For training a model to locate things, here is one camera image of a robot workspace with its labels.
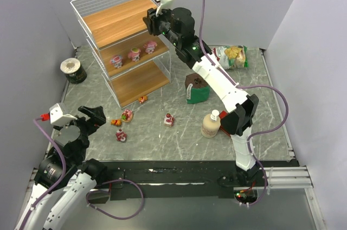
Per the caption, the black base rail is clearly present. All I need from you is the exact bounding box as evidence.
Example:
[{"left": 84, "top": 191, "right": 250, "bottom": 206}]
[{"left": 40, "top": 161, "right": 299, "bottom": 201}]

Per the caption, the orange bear red shirt toy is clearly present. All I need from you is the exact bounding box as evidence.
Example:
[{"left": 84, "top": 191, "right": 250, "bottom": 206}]
[{"left": 138, "top": 95, "right": 148, "bottom": 104}]

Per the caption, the pink bear strawberry donut toy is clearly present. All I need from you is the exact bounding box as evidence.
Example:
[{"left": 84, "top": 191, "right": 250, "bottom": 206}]
[{"left": 121, "top": 109, "right": 133, "bottom": 123}]

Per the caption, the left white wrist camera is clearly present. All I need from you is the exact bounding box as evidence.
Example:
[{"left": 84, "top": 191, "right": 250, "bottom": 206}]
[{"left": 40, "top": 103, "right": 77, "bottom": 126}]

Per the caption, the strawberry cake slice toy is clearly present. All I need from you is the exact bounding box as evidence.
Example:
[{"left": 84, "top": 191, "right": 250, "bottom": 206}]
[{"left": 164, "top": 113, "right": 175, "bottom": 126}]

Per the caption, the red flat box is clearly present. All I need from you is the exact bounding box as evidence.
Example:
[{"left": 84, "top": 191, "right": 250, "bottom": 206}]
[{"left": 219, "top": 111, "right": 231, "bottom": 136}]

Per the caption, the green chips bag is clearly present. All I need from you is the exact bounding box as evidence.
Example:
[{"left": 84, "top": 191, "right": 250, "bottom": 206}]
[{"left": 212, "top": 46, "right": 248, "bottom": 70}]

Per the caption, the cream plastic cup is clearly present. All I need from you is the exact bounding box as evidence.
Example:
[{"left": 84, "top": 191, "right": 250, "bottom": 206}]
[{"left": 201, "top": 110, "right": 221, "bottom": 138}]

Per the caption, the dark can white lid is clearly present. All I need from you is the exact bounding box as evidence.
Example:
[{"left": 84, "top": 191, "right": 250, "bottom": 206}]
[{"left": 60, "top": 57, "right": 87, "bottom": 84}]

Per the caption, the white wire wooden shelf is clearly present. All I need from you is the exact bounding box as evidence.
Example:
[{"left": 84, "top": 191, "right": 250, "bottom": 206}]
[{"left": 70, "top": 0, "right": 172, "bottom": 108}]

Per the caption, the pink pig purple bow toy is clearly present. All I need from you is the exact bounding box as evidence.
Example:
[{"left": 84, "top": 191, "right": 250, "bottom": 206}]
[{"left": 143, "top": 41, "right": 157, "bottom": 54}]

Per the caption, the pink bear green hat toy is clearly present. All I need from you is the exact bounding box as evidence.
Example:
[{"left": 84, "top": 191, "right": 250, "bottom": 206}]
[{"left": 127, "top": 47, "right": 141, "bottom": 62}]

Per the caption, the pink bear cake toy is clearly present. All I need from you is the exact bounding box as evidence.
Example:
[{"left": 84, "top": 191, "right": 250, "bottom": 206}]
[{"left": 115, "top": 129, "right": 127, "bottom": 142}]

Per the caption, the green wrapped brown roll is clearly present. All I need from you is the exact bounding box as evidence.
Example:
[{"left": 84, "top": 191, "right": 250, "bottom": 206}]
[{"left": 185, "top": 73, "right": 210, "bottom": 104}]

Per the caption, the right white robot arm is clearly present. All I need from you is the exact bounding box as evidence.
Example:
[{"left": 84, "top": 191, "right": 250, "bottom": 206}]
[{"left": 143, "top": 8, "right": 259, "bottom": 171}]

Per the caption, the pink blue bear toy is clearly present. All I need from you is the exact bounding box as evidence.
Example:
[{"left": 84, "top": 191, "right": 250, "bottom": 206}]
[{"left": 110, "top": 55, "right": 123, "bottom": 69}]

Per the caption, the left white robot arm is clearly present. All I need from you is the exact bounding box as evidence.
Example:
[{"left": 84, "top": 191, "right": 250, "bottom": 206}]
[{"left": 16, "top": 103, "right": 107, "bottom": 229}]

